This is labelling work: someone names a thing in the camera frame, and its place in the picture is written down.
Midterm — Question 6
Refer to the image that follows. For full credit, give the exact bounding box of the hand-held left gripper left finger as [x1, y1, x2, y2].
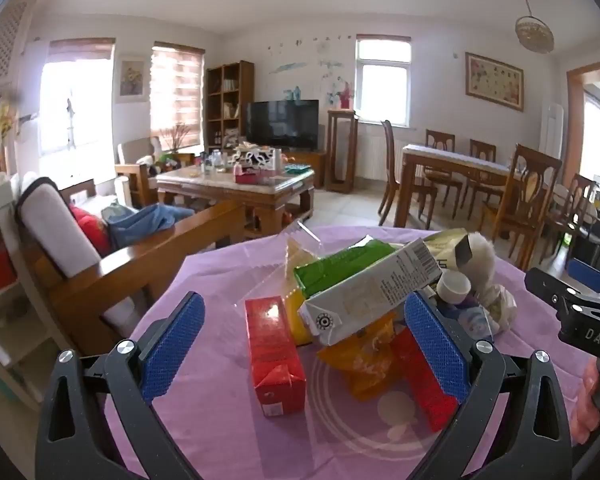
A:
[35, 291, 206, 480]

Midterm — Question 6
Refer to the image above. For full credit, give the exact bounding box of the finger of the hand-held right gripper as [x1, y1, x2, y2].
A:
[524, 267, 600, 312]
[567, 257, 600, 302]

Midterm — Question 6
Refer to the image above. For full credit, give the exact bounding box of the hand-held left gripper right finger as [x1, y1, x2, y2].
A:
[404, 291, 573, 480]

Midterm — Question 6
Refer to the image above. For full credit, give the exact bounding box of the person's right hand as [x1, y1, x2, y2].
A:
[574, 360, 600, 446]

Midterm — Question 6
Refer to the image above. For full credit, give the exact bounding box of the red carton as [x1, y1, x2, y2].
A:
[390, 329, 459, 433]
[244, 296, 307, 417]

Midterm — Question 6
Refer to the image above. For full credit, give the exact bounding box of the purple tablecloth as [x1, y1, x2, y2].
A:
[105, 225, 600, 480]

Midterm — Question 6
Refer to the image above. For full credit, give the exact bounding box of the orange wrapper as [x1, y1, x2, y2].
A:
[317, 317, 406, 402]

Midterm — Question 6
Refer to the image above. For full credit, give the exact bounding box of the wooden sofa with white cushion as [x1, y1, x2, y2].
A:
[10, 172, 247, 357]

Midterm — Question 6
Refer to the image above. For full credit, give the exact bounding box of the beige milk carton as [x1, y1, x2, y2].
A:
[299, 237, 443, 347]

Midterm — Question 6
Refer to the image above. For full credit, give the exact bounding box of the yellow white bag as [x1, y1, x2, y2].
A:
[422, 227, 482, 273]

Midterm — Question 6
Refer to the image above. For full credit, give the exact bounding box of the yellow packet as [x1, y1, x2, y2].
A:
[284, 237, 326, 347]

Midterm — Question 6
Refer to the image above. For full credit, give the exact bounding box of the blue cloth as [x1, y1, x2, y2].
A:
[101, 202, 196, 251]

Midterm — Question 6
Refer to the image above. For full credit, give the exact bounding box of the white standing air conditioner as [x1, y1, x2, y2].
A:
[539, 102, 566, 197]

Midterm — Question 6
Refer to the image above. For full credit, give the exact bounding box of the red cushion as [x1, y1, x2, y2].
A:
[69, 204, 112, 257]

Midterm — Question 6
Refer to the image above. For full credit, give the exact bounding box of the wooden dining table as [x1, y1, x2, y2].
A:
[393, 143, 524, 229]

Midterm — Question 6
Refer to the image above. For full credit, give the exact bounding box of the wooden coffee table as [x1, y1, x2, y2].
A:
[155, 161, 316, 239]

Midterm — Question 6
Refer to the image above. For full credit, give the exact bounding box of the beige armchair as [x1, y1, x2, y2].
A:
[114, 136, 164, 209]

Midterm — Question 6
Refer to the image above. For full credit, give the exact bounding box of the white radiator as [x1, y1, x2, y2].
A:
[357, 134, 407, 182]

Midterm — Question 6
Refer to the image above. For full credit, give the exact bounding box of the black white patterned box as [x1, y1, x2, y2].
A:
[232, 142, 276, 171]

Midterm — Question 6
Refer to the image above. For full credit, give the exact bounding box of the large framed picture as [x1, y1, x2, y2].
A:
[465, 51, 525, 113]

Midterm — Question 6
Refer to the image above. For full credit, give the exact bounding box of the tall wooden plant stand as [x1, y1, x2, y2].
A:
[325, 108, 360, 194]

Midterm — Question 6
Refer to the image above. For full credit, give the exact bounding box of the wooden television stand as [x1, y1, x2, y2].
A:
[281, 148, 329, 189]

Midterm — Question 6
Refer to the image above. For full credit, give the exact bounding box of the black television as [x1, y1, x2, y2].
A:
[244, 99, 320, 151]

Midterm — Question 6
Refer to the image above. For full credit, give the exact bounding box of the wooden bookshelf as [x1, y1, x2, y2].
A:
[204, 60, 255, 152]

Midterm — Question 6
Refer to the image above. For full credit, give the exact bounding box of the window with striped blind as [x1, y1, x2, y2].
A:
[150, 42, 206, 154]

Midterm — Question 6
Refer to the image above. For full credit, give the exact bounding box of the pendant ceiling lamp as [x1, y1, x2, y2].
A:
[515, 0, 555, 54]

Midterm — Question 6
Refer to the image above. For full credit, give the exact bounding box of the large bright window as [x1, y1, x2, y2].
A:
[39, 38, 116, 157]

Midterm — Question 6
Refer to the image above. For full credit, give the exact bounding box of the small framed flower picture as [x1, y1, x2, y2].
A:
[115, 56, 148, 104]

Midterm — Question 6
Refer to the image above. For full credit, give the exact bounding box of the red flower vase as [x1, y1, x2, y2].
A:
[336, 79, 355, 110]

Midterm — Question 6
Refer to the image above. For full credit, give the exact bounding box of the wooden door frame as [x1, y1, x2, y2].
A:
[565, 55, 600, 196]

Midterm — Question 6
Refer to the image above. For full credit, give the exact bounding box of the window with white frame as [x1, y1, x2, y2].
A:
[355, 35, 412, 129]

